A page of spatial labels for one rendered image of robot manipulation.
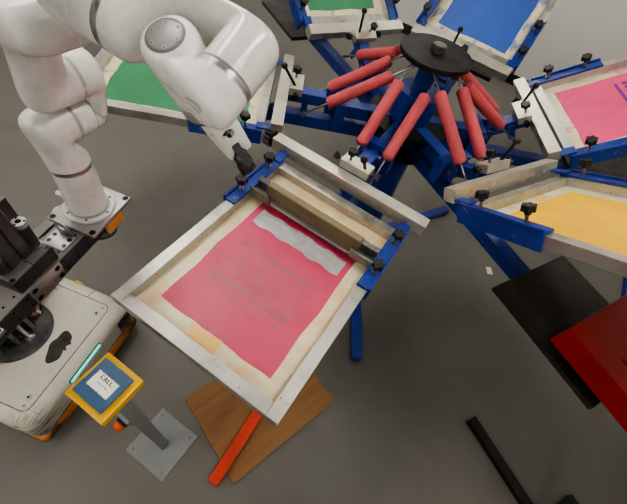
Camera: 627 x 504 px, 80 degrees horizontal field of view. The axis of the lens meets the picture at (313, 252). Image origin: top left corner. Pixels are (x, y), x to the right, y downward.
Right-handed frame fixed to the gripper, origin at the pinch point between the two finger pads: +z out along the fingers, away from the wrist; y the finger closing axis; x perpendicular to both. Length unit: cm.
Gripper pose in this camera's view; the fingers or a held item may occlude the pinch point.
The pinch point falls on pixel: (234, 152)
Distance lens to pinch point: 76.1
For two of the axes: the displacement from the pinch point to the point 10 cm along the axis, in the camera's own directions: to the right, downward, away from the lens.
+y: -6.3, -7.4, 2.3
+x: -7.8, 6.3, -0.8
